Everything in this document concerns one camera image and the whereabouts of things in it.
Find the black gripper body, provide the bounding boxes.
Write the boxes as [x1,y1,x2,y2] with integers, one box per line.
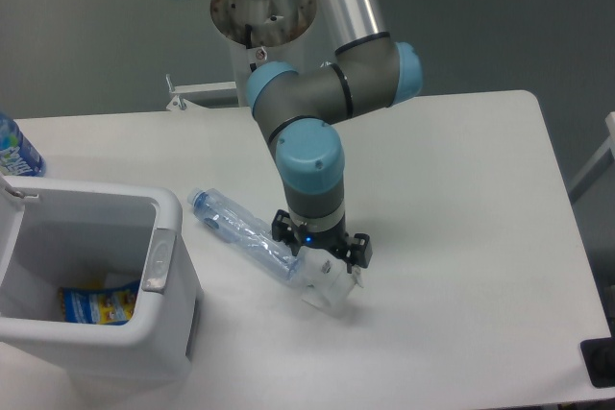
[287,218,350,260]

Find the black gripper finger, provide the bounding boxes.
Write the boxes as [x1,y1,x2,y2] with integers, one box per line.
[271,209,301,256]
[335,233,372,275]

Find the clear blue plastic bottle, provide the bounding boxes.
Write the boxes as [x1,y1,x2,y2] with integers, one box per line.
[187,188,303,282]

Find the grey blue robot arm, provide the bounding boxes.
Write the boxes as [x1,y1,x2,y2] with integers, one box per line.
[210,0,423,270]

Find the white trash can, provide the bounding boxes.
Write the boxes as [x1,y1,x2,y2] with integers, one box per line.
[1,177,203,381]

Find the blue yellow snack wrapper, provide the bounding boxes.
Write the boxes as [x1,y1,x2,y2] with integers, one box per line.
[59,280,139,326]

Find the black device at table edge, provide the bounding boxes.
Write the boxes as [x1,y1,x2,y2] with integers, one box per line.
[580,337,614,389]

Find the blue labelled water bottle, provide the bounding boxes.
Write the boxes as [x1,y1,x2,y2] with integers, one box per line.
[1,113,46,177]

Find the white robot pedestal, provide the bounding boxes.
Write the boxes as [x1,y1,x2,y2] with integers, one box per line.
[164,0,337,112]

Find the black cable on pedestal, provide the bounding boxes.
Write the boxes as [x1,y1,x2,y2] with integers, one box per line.
[243,23,263,78]

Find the white frame at right edge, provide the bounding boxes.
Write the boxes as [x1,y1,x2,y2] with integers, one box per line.
[568,112,614,204]

